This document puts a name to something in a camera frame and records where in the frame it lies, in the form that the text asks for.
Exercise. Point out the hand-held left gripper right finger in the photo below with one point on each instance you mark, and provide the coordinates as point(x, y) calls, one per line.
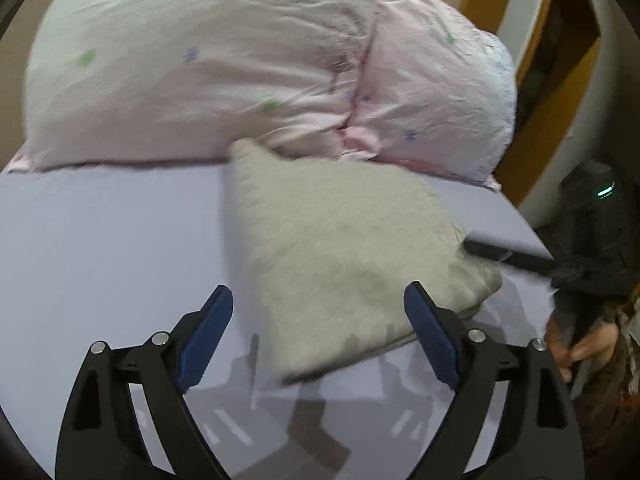
point(433, 341)

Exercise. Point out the pale pink flowered pillow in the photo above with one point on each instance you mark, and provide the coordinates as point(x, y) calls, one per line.
point(200, 60)

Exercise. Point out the lavender bed sheet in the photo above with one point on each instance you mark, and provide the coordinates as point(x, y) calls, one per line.
point(110, 240)

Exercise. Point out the person's right hand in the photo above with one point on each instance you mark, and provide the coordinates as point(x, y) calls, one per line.
point(592, 346)

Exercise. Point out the orange wooden frame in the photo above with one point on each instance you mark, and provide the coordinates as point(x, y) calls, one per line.
point(537, 20)

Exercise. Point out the grey small garment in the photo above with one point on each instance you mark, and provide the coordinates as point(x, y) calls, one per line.
point(345, 260)

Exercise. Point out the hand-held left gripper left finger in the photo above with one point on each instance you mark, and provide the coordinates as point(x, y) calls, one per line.
point(205, 341)

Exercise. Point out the person's brown patterned clothing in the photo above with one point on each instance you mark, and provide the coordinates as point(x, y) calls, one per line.
point(612, 395)

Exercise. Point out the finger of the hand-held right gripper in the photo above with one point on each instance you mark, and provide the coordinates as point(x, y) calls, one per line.
point(515, 258)

